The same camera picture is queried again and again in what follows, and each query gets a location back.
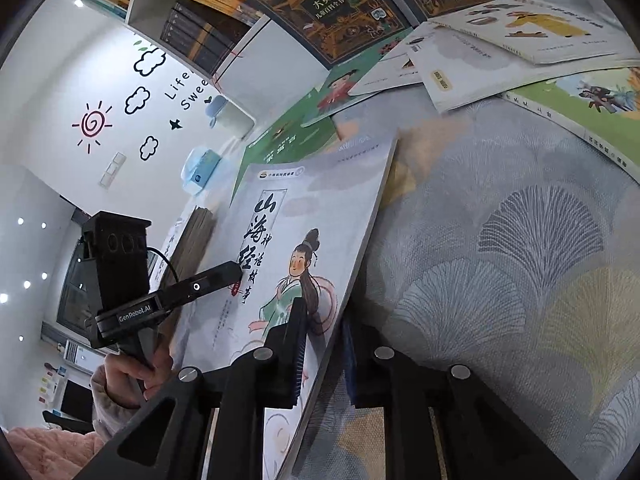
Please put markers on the row of dark hardcover volumes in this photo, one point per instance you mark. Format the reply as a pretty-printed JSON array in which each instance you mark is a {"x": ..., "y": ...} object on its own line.
[{"x": 205, "y": 35}]

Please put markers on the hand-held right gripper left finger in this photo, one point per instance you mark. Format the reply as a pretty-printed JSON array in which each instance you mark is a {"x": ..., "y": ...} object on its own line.
[{"x": 300, "y": 355}]

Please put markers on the black cloud wall sticker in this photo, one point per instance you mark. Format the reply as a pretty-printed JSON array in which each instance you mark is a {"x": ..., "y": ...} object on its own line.
[
  {"x": 137, "y": 101},
  {"x": 150, "y": 61},
  {"x": 149, "y": 147}
]

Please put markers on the pink sun wall sticker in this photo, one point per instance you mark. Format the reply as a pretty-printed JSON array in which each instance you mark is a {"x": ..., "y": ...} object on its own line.
[{"x": 91, "y": 124}]

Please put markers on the green illustrated book white spine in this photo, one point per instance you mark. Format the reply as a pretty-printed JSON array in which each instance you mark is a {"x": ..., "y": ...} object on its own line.
[{"x": 565, "y": 105}]

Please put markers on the person's left forearm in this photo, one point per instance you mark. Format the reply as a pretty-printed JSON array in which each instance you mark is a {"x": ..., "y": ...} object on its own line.
[{"x": 50, "y": 450}]

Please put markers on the teal book with red-robed child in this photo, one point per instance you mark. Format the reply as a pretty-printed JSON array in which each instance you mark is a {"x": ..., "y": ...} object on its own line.
[{"x": 345, "y": 90}]

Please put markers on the white book with beige label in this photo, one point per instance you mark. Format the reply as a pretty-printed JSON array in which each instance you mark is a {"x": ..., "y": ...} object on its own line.
[{"x": 500, "y": 75}]

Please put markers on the white wall switch panel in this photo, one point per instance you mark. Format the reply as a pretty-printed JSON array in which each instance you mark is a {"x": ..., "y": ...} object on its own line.
[{"x": 112, "y": 170}]

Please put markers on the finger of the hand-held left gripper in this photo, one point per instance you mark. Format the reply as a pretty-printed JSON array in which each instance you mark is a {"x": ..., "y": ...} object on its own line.
[{"x": 210, "y": 280}]

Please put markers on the person's left hand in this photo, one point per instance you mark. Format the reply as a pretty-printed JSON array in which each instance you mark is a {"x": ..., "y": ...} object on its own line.
[{"x": 120, "y": 375}]

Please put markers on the white bookshelf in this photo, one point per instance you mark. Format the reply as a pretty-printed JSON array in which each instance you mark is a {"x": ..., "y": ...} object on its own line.
[{"x": 280, "y": 45}]

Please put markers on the white cartoon sage book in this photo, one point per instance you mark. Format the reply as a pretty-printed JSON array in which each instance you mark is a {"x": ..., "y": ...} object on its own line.
[{"x": 175, "y": 230}]

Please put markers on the black star wall sticker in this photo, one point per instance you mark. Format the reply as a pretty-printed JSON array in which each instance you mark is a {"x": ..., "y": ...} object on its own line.
[{"x": 175, "y": 125}]

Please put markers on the stack of thin books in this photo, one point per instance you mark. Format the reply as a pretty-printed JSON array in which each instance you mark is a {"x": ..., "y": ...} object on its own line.
[{"x": 192, "y": 245}]

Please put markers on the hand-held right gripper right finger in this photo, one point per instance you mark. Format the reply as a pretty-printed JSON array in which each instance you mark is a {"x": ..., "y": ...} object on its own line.
[{"x": 350, "y": 360}]

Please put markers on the white grilled appliance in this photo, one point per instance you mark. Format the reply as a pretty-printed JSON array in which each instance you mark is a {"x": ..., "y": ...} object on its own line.
[{"x": 80, "y": 352}]

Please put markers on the white bottle with blue cap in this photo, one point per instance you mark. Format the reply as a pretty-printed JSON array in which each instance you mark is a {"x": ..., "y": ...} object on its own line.
[{"x": 230, "y": 117}]

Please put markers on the black lettering wall sticker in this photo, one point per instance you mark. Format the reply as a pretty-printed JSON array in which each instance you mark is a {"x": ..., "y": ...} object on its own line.
[{"x": 186, "y": 105}]

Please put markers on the white book with dark mark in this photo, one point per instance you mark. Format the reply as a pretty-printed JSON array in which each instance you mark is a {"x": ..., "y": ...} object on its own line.
[{"x": 385, "y": 75}]

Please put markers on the grey fan-patterned tablecloth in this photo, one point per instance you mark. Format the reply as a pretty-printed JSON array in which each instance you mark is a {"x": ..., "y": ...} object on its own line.
[{"x": 500, "y": 260}]

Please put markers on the white book with long-haired girl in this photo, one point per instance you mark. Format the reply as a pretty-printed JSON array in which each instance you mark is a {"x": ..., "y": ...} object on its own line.
[{"x": 300, "y": 210}]

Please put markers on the black monitor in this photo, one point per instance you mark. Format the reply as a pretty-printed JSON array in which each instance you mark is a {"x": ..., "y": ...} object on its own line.
[{"x": 77, "y": 400}]

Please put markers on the blue tissue box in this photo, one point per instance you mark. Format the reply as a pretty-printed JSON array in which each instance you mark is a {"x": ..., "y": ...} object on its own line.
[{"x": 202, "y": 170}]

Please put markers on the white book with yellow-robed swordsman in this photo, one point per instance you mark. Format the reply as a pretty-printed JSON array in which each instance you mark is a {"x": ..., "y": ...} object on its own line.
[{"x": 550, "y": 25}]

